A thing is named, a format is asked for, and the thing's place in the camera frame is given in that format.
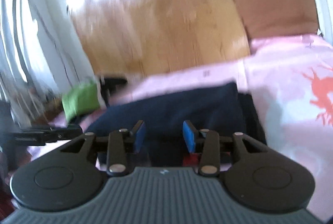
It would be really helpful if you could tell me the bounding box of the navy reindeer knit sweater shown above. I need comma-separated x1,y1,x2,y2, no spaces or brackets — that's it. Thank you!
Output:
87,82,266,167

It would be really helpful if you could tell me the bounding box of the green black striped sweater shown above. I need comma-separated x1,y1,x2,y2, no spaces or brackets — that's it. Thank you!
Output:
62,76,128,124

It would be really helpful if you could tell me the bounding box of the pink bedsheet with coral print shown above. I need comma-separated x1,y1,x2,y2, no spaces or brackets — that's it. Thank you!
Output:
32,36,332,223

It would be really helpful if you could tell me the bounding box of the wooden headboard panel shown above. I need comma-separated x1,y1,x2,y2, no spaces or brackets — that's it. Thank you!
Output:
70,0,250,78

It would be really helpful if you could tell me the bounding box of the brown mesh cushion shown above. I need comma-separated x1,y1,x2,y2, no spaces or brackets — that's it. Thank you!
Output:
234,0,319,40

